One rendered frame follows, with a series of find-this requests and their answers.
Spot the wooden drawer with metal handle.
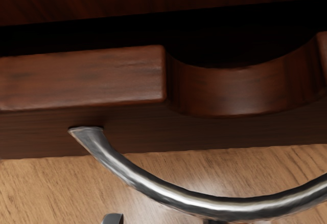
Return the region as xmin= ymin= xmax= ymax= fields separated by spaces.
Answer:
xmin=0 ymin=31 xmax=327 ymax=222

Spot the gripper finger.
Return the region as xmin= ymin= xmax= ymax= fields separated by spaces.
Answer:
xmin=101 ymin=212 xmax=125 ymax=224

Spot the dark wooden cabinet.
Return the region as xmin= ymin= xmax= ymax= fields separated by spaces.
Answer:
xmin=0 ymin=0 xmax=327 ymax=56

